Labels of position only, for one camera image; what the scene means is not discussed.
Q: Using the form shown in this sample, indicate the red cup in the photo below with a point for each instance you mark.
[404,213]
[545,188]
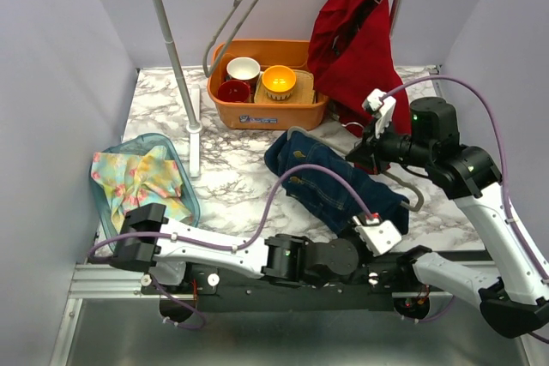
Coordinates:
[234,91]

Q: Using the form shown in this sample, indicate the yellow bowl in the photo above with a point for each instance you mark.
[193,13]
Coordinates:
[279,82]

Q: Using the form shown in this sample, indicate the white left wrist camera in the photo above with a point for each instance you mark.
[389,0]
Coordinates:
[380,236]

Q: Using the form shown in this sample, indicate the floral cloth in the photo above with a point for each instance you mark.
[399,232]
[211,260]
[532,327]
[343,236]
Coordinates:
[129,181]

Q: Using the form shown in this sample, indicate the blue denim skirt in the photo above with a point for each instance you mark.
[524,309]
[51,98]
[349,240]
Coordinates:
[321,194]

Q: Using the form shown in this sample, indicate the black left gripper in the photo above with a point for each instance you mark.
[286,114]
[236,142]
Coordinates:
[353,232]

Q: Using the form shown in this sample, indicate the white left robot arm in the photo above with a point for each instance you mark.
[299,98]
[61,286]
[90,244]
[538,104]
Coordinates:
[150,242]

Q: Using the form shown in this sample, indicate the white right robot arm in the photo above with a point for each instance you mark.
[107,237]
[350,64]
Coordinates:
[513,303]

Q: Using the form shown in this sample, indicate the clear blue plastic bin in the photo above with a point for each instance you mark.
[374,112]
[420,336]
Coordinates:
[140,145]

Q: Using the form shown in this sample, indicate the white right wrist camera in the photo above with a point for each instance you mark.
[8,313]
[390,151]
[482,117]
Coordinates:
[381,106]

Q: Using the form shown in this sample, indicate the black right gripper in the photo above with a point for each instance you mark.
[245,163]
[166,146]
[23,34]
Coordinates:
[371,150]

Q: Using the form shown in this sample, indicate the beige square plate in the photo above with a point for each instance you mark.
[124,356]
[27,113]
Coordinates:
[303,92]

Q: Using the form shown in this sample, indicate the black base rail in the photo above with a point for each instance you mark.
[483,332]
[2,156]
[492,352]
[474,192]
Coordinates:
[377,284]

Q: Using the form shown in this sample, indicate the red skirt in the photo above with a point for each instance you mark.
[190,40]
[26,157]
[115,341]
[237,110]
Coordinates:
[350,55]

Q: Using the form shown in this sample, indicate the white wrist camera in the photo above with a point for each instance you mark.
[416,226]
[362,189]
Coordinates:
[381,106]
[380,236]

